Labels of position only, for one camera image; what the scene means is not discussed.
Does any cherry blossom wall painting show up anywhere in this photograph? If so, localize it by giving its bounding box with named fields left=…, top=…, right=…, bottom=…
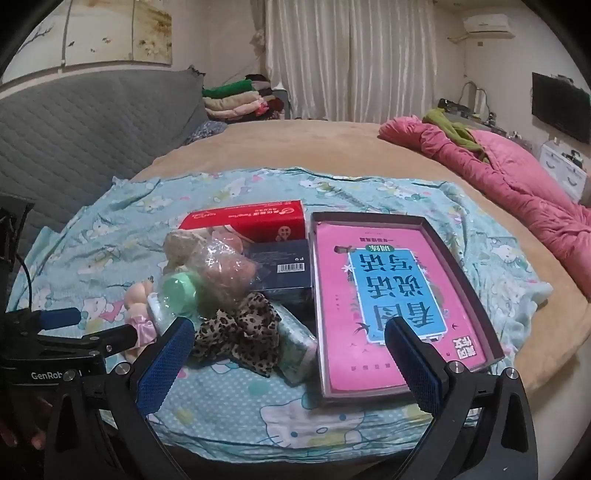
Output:
left=1, top=0, right=172, bottom=84

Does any grey quilted headboard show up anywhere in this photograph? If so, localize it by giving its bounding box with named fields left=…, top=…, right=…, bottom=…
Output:
left=1, top=69, right=206, bottom=255

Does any cream teddy bear pink dress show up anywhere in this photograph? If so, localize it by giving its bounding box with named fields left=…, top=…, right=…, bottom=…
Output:
left=124, top=277, right=158, bottom=363

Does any person left hand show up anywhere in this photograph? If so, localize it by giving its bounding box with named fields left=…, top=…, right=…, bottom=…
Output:
left=1, top=392, right=52, bottom=451

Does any dark navy cardboard box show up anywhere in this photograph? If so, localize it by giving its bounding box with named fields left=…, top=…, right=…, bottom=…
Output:
left=245, top=239, right=312, bottom=306

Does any black cable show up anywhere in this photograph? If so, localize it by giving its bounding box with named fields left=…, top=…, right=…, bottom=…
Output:
left=13, top=262, right=34, bottom=315

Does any pink quilted comforter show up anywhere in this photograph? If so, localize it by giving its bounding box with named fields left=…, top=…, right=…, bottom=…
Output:
left=379, top=117, right=590, bottom=297

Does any dark floral pillow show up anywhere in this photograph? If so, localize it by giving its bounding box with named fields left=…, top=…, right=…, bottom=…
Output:
left=184, top=120, right=228, bottom=145

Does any black wall television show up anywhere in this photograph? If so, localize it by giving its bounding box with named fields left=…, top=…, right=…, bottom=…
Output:
left=532, top=72, right=590, bottom=144

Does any stack of folded clothes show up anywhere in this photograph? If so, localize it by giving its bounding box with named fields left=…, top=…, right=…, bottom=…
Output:
left=202, top=74, right=291, bottom=124

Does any maroon shallow box tray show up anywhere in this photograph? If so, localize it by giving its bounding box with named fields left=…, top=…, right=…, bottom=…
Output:
left=308, top=210, right=506, bottom=407

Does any white drawer cabinet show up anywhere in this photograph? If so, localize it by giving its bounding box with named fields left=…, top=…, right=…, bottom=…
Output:
left=539, top=145, right=590, bottom=206

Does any white air conditioner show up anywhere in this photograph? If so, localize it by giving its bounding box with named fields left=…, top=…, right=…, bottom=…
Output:
left=463, top=14, right=515, bottom=39

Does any light blue cartoon print sheet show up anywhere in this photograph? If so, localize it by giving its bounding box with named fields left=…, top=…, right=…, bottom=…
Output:
left=8, top=168, right=553, bottom=464

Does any brown sponge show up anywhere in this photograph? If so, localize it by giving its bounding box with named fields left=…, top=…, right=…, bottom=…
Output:
left=185, top=229, right=257, bottom=317

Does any cluttered side table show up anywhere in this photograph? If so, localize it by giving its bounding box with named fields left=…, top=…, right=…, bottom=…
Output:
left=437, top=81, right=525, bottom=141

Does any white curtain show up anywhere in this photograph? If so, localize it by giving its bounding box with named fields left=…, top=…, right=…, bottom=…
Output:
left=264, top=1, right=437, bottom=123

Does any tan round bed mattress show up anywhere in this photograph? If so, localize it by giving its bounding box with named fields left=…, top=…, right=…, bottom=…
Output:
left=131, top=118, right=591, bottom=467

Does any green blanket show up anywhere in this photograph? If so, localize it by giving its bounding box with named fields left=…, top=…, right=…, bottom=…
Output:
left=423, top=108, right=490, bottom=164

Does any leopard print scrunchie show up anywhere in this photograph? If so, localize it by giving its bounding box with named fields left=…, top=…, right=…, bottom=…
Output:
left=191, top=292, right=280, bottom=378

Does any green beauty sponge egg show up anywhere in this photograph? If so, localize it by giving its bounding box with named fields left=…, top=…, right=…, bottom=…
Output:
left=159, top=271, right=198, bottom=318

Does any green white tissue packet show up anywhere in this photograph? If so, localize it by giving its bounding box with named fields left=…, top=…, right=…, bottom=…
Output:
left=271, top=301, right=318, bottom=386

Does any red white tissue box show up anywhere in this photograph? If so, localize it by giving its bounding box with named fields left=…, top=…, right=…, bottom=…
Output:
left=179, top=200, right=307, bottom=243

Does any pink blue Chinese book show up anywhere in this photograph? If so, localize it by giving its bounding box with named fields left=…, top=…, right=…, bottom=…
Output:
left=314, top=221, right=495, bottom=397

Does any white floral scrunchie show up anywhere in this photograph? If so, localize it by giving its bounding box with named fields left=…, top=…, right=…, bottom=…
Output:
left=163, top=229, right=214, bottom=274

